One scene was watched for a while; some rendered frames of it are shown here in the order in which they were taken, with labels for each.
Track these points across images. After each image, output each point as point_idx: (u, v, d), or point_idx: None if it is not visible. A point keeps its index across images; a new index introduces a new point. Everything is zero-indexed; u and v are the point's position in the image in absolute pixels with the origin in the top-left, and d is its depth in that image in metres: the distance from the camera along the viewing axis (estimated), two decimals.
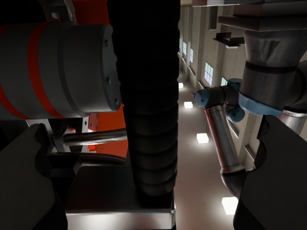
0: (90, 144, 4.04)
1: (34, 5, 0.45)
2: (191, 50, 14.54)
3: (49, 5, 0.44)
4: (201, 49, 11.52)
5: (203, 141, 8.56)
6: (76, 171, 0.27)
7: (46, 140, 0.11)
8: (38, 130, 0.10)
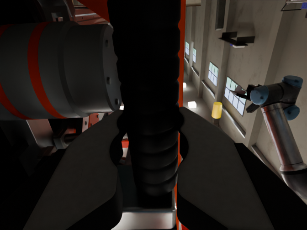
0: None
1: (34, 5, 0.45)
2: None
3: (49, 5, 0.44)
4: (204, 48, 11.52)
5: None
6: None
7: (124, 126, 0.12)
8: (120, 116, 0.11)
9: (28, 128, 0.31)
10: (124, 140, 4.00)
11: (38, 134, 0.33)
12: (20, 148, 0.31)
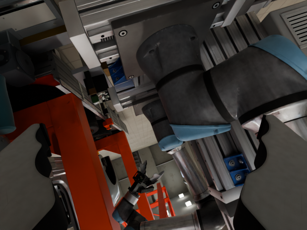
0: None
1: None
2: None
3: None
4: (201, 170, 11.99)
5: None
6: None
7: (46, 140, 0.11)
8: (38, 130, 0.10)
9: None
10: None
11: None
12: None
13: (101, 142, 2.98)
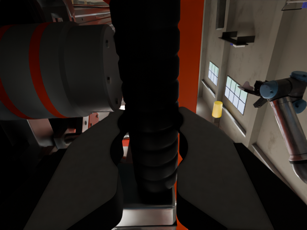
0: None
1: (33, 6, 0.45)
2: None
3: (49, 6, 0.44)
4: (204, 48, 11.57)
5: None
6: None
7: (125, 126, 0.12)
8: (121, 116, 0.11)
9: (29, 128, 0.31)
10: (126, 139, 4.04)
11: (39, 133, 0.33)
12: (21, 147, 0.31)
13: None
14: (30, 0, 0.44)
